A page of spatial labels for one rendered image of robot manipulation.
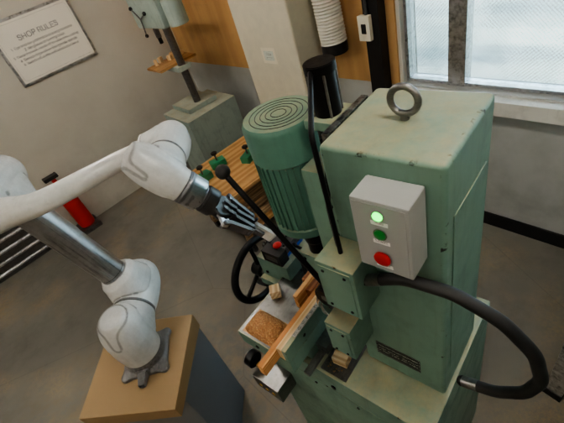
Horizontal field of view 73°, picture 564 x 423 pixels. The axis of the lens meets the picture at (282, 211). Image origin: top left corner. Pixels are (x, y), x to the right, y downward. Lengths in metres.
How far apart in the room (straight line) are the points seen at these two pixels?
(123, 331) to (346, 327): 0.79
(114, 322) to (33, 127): 2.57
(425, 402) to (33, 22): 3.51
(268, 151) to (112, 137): 3.21
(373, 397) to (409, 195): 0.69
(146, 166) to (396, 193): 0.58
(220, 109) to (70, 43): 1.31
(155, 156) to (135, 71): 3.05
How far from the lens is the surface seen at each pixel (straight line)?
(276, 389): 1.42
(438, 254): 0.70
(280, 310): 1.22
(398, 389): 1.16
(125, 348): 1.46
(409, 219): 0.58
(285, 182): 0.85
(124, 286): 1.53
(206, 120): 3.24
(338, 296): 0.82
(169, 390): 1.54
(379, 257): 0.66
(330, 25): 2.33
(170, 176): 0.95
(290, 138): 0.79
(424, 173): 0.59
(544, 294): 2.39
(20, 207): 1.15
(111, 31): 3.90
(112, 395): 1.65
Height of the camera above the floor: 1.86
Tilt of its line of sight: 38 degrees down
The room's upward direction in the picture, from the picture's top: 19 degrees counter-clockwise
